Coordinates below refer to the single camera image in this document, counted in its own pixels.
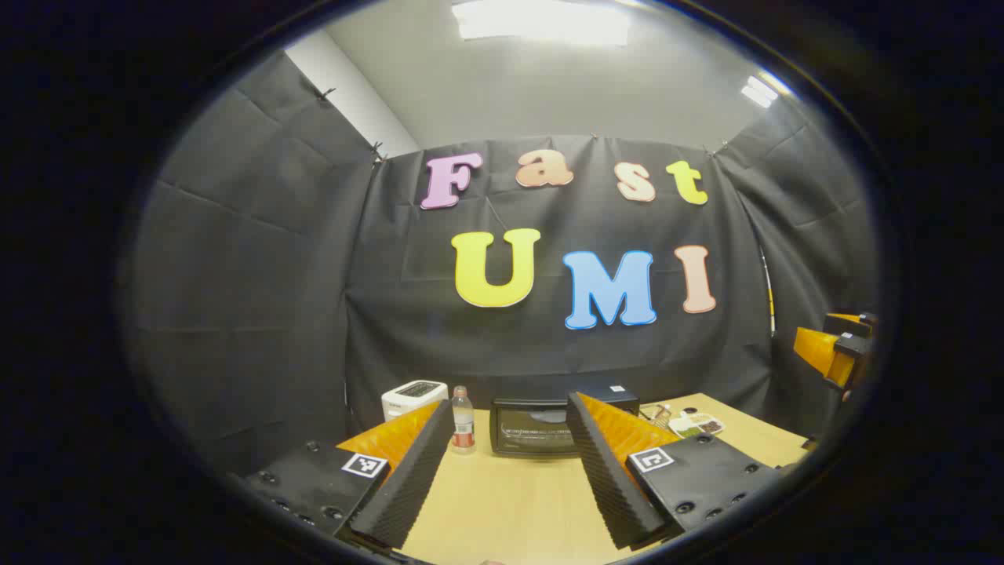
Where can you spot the large ceiling light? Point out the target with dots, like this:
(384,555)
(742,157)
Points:
(541,22)

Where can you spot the white divided dish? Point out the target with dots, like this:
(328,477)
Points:
(698,424)

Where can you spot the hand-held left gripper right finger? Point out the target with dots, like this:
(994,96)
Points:
(604,479)

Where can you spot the black electric oven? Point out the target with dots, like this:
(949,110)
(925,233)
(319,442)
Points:
(533,430)

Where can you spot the black backdrop cloth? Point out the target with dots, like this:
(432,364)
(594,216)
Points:
(282,314)

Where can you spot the white toaster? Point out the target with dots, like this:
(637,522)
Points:
(408,396)

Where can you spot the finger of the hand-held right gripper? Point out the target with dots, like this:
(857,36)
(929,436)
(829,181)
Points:
(851,323)
(820,351)

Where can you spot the clear bottle with red label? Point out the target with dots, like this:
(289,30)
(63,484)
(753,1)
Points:
(463,424)

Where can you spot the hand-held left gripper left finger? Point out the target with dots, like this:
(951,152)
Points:
(408,479)

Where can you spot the clear utensil holder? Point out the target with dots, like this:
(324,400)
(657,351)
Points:
(655,416)

